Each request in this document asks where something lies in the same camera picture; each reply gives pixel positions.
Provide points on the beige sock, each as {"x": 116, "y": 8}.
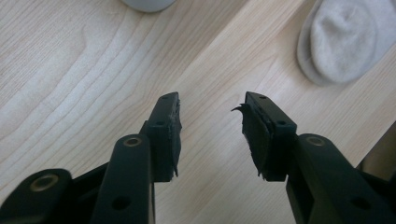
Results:
{"x": 345, "y": 43}

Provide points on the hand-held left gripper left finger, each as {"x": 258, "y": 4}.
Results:
{"x": 163, "y": 137}

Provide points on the white divided organizer box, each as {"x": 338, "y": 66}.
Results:
{"x": 148, "y": 4}

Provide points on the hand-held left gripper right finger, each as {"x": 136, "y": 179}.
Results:
{"x": 267, "y": 146}

